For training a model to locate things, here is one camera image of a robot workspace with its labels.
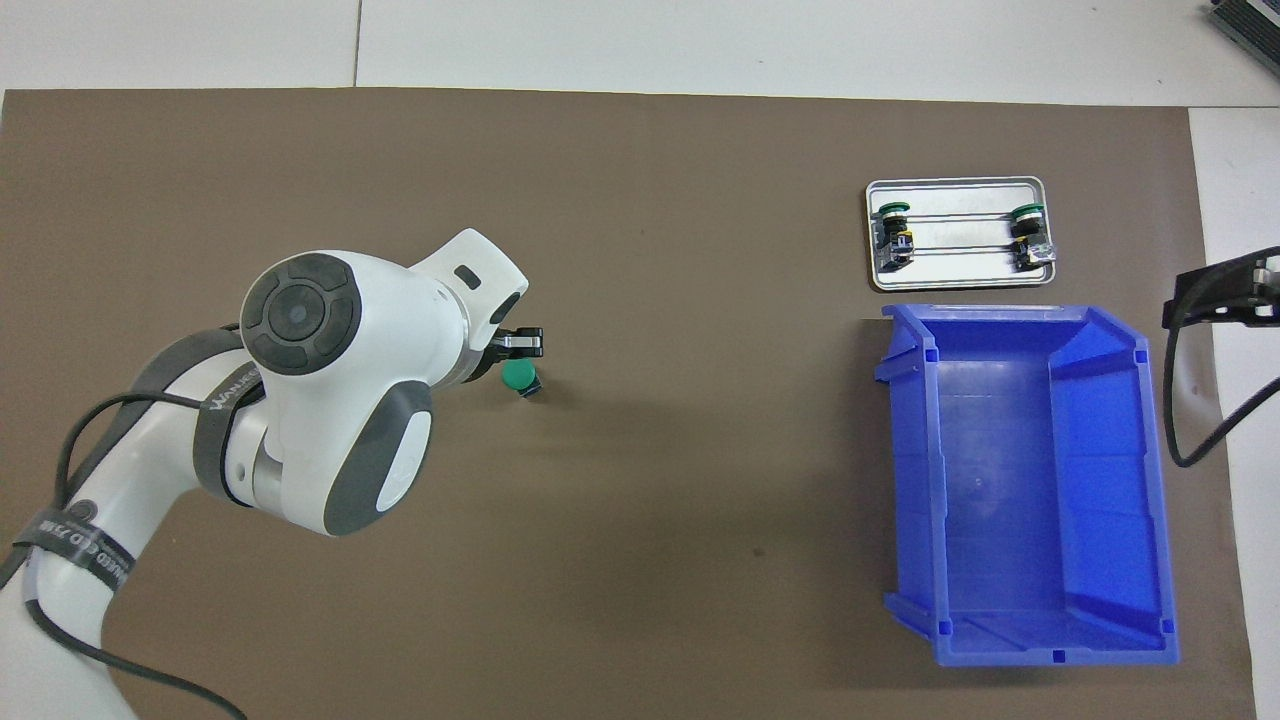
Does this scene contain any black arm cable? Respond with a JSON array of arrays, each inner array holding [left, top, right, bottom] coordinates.
[[1160, 300, 1280, 468], [0, 392, 246, 720]]

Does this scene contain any silver metal tray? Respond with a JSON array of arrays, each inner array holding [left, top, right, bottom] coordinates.
[[865, 177, 1059, 292]]

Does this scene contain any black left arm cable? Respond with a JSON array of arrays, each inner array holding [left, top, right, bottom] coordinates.
[[0, 392, 246, 720]]

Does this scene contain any brown table mat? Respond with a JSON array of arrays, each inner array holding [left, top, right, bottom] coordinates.
[[0, 88, 1256, 720]]

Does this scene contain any blue plastic storage bin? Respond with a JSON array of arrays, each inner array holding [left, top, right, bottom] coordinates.
[[874, 303, 1182, 668]]

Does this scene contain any grey ribbed device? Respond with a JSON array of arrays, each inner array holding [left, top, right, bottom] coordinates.
[[1205, 0, 1280, 66]]

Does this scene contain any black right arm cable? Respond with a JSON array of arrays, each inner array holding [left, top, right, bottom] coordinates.
[[1160, 300, 1280, 468]]

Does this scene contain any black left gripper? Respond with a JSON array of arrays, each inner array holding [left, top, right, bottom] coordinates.
[[468, 326, 545, 389]]

